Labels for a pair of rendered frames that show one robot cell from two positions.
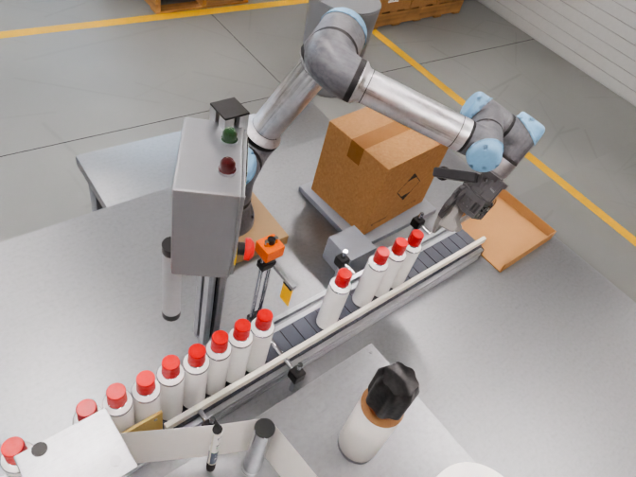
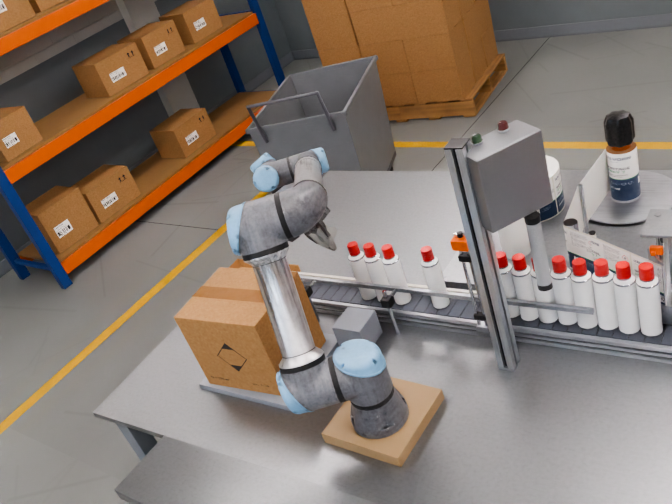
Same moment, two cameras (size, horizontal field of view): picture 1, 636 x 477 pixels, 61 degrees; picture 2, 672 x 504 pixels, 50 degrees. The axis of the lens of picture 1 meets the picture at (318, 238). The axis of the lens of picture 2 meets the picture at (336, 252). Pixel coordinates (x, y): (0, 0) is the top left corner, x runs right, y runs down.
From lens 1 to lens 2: 1.89 m
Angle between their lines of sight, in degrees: 66
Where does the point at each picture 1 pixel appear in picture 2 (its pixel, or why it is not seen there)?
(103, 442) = (656, 222)
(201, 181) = (522, 128)
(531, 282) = (299, 258)
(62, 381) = (630, 402)
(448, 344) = not seen: hidden behind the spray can
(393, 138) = (250, 288)
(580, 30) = not seen: outside the picture
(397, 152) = not seen: hidden behind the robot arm
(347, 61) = (309, 184)
